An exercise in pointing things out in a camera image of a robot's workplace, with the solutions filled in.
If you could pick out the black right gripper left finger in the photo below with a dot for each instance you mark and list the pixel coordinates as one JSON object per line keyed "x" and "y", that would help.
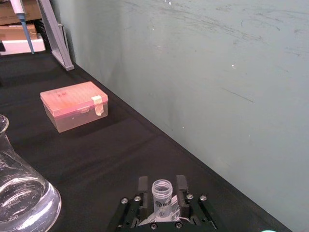
{"x": 131, "y": 212}

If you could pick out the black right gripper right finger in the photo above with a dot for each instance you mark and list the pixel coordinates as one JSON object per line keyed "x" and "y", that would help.
{"x": 193, "y": 207}

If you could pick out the clear plastic sample tube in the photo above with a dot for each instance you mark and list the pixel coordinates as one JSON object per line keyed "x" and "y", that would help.
{"x": 162, "y": 199}

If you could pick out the black table cloth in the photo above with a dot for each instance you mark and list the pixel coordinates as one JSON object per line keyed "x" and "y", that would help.
{"x": 101, "y": 154}

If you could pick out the beige tape strip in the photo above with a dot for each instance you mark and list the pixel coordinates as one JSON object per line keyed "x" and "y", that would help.
{"x": 98, "y": 106}

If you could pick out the glass conical flask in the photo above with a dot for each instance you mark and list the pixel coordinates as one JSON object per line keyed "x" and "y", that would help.
{"x": 21, "y": 188}

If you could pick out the translucent pink tip box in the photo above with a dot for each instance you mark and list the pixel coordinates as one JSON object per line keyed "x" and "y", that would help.
{"x": 72, "y": 108}

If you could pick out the white flat box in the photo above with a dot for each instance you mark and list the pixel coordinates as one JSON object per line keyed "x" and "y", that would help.
{"x": 17, "y": 47}

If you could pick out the brown cardboard box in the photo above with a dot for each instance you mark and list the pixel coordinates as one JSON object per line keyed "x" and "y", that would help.
{"x": 30, "y": 9}
{"x": 14, "y": 32}

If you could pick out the grey white pipette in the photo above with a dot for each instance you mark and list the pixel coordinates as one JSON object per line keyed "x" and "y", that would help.
{"x": 24, "y": 26}

